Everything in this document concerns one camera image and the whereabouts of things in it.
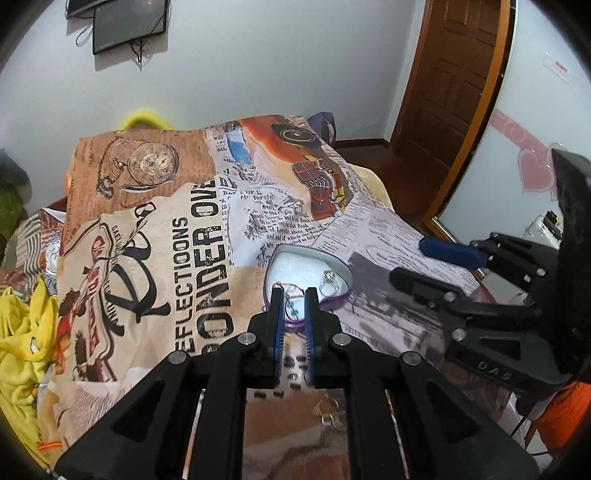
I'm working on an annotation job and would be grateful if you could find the silver charm ring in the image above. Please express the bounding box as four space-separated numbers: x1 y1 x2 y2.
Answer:
317 269 341 298

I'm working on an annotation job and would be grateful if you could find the white suitcase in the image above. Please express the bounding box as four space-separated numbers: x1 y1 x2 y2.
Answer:
524 210 563 250

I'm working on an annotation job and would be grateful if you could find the white wardrobe sliding door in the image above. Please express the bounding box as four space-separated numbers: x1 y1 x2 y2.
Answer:
439 1 590 243

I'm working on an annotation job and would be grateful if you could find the purple heart-shaped tin box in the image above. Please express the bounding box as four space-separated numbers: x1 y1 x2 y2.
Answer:
263 244 353 329

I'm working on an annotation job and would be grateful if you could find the newspaper print bed blanket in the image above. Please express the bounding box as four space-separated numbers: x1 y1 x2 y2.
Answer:
1 115 477 479

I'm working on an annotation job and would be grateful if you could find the yellow cloth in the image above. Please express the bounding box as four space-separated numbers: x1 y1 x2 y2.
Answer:
1 277 61 468

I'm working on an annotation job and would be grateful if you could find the brown wooden door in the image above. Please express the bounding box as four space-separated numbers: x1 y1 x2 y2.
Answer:
391 1 506 223

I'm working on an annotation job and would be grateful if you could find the dark blue bag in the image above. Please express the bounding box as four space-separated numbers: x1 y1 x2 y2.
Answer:
307 112 337 146

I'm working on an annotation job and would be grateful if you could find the pile of clothes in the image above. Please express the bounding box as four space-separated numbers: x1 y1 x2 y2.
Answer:
0 149 32 240

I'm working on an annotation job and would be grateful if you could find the yellow plastic chair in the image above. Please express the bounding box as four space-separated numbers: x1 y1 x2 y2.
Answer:
118 109 174 130

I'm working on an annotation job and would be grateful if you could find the gold ring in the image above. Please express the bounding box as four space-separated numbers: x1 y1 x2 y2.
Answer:
312 398 341 418

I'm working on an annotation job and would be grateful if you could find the black wall television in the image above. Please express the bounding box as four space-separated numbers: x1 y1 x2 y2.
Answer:
65 0 110 19

